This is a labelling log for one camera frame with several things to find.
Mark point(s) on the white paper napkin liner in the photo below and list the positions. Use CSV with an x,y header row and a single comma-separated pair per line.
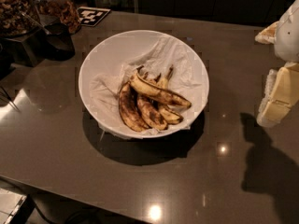
x,y
174,59

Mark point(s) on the glass jar of nuts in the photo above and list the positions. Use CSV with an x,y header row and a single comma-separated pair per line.
x,y
15,17

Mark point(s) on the glass jar of snacks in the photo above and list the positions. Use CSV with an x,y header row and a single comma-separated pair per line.
x,y
63,10

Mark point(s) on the middle brown spotted banana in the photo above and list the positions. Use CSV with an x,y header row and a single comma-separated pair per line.
x,y
150,114

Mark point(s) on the brown spotted banana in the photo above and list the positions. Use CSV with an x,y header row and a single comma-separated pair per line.
x,y
150,114
128,111

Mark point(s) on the dark metal stand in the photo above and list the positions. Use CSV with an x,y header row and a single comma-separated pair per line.
x,y
26,49

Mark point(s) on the black white marker tag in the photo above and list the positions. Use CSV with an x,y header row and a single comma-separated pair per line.
x,y
91,16

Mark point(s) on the right yellow spotted banana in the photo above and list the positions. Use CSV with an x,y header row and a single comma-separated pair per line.
x,y
171,116

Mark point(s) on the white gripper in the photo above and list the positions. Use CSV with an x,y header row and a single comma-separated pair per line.
x,y
288,36

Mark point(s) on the white bowl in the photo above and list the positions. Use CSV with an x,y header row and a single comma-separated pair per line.
x,y
109,56

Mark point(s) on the left brown spotted banana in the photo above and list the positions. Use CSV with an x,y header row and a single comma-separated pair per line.
x,y
128,111

